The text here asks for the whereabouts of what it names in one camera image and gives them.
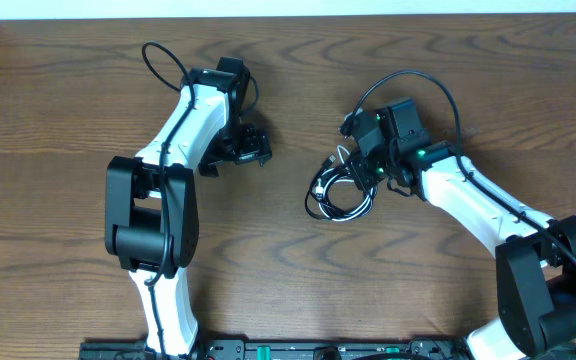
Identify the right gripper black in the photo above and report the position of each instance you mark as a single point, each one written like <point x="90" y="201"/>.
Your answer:
<point x="364" y="179"/>

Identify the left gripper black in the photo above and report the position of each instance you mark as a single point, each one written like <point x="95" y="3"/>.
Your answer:
<point x="259" y="149"/>

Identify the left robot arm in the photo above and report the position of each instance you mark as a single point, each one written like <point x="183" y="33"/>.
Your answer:
<point x="151" y="211"/>

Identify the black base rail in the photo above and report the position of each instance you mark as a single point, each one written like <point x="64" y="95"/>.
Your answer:
<point x="246" y="350"/>

